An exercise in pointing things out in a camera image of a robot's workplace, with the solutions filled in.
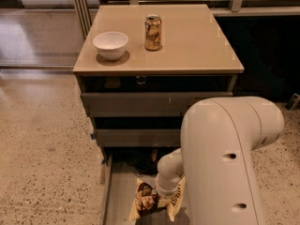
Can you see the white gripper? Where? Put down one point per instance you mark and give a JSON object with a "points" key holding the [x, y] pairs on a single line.
{"points": [[164, 188]]}

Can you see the brown chip bag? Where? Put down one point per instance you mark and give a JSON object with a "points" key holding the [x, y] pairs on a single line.
{"points": [[147, 201]]}

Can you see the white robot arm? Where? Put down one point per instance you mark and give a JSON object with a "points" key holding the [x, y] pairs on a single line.
{"points": [[217, 137]]}

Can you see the grey bottom drawer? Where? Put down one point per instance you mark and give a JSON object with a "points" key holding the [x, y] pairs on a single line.
{"points": [[119, 194]]}

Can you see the grey drawer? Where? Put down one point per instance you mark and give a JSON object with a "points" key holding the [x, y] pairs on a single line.
{"points": [[119, 194], [138, 137], [143, 104]]}

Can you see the grey middle drawer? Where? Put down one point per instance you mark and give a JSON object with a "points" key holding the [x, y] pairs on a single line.
{"points": [[138, 137]]}

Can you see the grey top drawer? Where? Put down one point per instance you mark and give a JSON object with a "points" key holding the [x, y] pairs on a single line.
{"points": [[143, 104]]}

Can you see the grey drawer cabinet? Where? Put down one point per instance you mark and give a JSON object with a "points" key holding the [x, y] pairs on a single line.
{"points": [[194, 56]]}

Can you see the white ceramic bowl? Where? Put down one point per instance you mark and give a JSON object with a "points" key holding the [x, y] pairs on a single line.
{"points": [[111, 45]]}

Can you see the small dark floor object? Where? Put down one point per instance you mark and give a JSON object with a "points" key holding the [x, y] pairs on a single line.
{"points": [[293, 102]]}

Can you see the gold soda can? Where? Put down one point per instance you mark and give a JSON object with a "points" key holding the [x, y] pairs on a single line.
{"points": [[152, 32]]}

